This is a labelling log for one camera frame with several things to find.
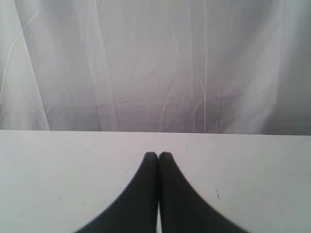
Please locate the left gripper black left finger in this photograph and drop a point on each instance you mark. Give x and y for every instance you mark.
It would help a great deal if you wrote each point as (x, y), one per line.
(135, 209)

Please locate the left gripper silver right finger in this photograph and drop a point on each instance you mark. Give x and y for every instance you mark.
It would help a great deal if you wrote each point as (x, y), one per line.
(182, 210)

